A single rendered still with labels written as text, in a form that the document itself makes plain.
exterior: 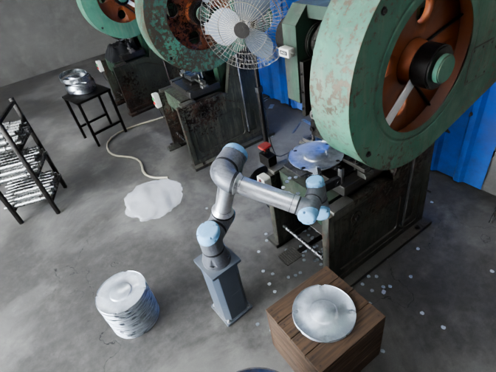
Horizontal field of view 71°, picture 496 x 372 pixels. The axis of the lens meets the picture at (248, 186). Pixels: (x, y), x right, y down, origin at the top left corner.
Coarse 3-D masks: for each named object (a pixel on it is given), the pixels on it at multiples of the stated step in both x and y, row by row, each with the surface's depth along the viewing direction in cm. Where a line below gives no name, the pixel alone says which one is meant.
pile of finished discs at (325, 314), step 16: (320, 288) 173; (336, 288) 171; (304, 304) 167; (320, 304) 165; (336, 304) 164; (352, 304) 163; (304, 320) 160; (320, 320) 158; (336, 320) 158; (352, 320) 157; (320, 336) 154; (336, 336) 153
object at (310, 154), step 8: (304, 144) 198; (312, 144) 196; (320, 144) 195; (296, 152) 192; (304, 152) 191; (312, 152) 188; (320, 152) 187; (328, 152) 187; (336, 152) 186; (296, 160) 186; (304, 160) 184; (312, 160) 182; (320, 160) 181; (328, 160) 181; (320, 168) 176; (328, 168) 175
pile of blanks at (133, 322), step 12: (144, 288) 202; (144, 300) 199; (132, 312) 194; (144, 312) 201; (156, 312) 213; (120, 324) 197; (132, 324) 199; (144, 324) 204; (120, 336) 207; (132, 336) 205
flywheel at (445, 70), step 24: (432, 0) 122; (456, 0) 129; (408, 24) 119; (432, 24) 127; (456, 24) 136; (408, 48) 123; (432, 48) 118; (456, 48) 142; (408, 72) 125; (432, 72) 120; (456, 72) 145; (384, 96) 130; (408, 96) 139; (432, 96) 149; (408, 120) 147
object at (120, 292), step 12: (120, 276) 210; (132, 276) 209; (108, 288) 205; (120, 288) 203; (132, 288) 202; (96, 300) 199; (108, 300) 198; (120, 300) 196; (132, 300) 195; (108, 312) 192; (120, 312) 190
